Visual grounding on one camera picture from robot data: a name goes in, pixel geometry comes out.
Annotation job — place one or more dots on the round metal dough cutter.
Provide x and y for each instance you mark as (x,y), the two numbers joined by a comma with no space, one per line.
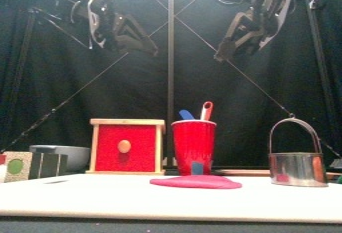
(296,170)

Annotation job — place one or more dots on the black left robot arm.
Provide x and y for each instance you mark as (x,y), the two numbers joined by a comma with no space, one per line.
(67,5)

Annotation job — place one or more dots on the wooden drawer box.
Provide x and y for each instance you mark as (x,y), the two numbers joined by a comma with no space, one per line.
(128,121)

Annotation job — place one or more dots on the red drawer with wooden knob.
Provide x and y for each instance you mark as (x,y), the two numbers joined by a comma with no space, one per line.
(112,150)

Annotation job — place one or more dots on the grey bowl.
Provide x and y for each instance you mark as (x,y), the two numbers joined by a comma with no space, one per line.
(74,155)

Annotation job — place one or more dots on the flat pink dough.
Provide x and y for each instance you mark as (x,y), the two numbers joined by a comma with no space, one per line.
(196,182)

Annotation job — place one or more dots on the black backdrop cloth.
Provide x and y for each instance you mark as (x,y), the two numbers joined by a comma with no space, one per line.
(222,93)

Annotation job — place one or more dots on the red plastic spatula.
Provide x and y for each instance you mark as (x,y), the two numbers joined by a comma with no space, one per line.
(206,112)

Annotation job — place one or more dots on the blue plastic utensil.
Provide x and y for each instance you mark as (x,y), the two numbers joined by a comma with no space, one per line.
(186,114)

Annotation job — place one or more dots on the red plastic cup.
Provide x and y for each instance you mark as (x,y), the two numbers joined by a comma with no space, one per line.
(194,143)

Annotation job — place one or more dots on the small blue block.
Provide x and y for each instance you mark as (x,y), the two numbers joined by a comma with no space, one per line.
(197,168)

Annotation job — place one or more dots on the box with green dot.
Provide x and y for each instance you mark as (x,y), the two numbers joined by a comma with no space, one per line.
(21,167)

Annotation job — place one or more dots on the small red white object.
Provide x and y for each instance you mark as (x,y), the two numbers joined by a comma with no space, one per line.
(2,163)

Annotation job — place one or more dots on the small green object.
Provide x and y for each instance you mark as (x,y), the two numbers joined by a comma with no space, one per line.
(340,179)

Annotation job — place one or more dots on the white cutting board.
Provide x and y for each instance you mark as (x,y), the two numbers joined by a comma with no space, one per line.
(134,200)

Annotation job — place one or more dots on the vertical metal frame pole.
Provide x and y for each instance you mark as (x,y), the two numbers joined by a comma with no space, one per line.
(172,77)

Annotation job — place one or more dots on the slanted black frame pole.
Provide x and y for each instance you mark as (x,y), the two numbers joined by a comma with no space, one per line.
(22,77)
(321,60)

